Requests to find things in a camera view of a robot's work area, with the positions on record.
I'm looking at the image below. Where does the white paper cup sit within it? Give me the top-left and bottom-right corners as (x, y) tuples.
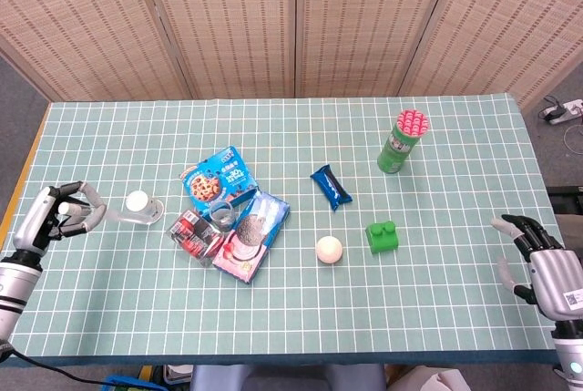
(125, 190), (166, 226)

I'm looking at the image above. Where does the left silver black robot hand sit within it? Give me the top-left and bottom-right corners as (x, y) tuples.
(12, 180), (108, 256)

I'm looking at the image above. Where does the red black snack packet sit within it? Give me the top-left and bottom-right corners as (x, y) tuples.
(165, 208), (227, 269)

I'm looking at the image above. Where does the clear plastic bottle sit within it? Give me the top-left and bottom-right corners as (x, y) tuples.
(57, 201), (157, 226)

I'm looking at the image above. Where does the thin white cable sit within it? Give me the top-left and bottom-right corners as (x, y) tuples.
(562, 123), (583, 154)

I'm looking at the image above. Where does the white power strip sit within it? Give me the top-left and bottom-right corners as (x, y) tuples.
(545, 98), (583, 126)

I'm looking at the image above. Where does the clear glass cup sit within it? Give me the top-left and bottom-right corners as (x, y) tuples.
(208, 200), (239, 232)

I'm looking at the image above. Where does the white ball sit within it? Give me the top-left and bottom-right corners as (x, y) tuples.
(314, 234), (344, 266)

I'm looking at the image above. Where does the small white box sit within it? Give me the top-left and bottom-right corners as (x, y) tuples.
(162, 364), (195, 386)

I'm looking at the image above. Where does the beige cardboard box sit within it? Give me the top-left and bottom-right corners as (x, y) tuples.
(386, 365), (471, 391)

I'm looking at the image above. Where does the black equipment case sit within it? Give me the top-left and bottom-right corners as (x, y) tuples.
(545, 185), (583, 217)

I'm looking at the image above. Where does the blue plastic crate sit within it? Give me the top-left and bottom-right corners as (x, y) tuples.
(99, 373), (157, 391)

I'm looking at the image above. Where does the blue Oreo snack pack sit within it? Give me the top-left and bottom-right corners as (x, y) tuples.
(309, 164), (354, 212)

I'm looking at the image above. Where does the green grid tablecloth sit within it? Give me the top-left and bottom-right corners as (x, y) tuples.
(0, 93), (568, 367)

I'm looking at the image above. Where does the woven bamboo folding screen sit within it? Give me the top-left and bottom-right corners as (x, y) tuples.
(0, 0), (583, 108)

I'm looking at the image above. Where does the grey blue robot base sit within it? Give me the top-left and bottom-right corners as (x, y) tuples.
(189, 363), (389, 391)

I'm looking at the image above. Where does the blue pink Oreo box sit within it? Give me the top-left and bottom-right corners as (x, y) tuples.
(211, 189), (292, 285)

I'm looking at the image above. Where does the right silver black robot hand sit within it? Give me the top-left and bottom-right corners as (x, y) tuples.
(490, 213), (583, 322)

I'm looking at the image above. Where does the black power adapter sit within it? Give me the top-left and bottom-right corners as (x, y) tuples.
(540, 95), (567, 119)

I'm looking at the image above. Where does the green chips can pink lid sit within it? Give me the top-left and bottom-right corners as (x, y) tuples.
(376, 108), (431, 176)

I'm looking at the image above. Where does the blue chocolate chip cookie box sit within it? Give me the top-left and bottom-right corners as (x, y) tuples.
(179, 145), (261, 211)

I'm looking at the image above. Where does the green toy brick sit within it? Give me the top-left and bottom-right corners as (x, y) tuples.
(364, 221), (400, 255)

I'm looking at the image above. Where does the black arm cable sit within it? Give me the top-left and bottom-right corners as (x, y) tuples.
(0, 339), (116, 387)

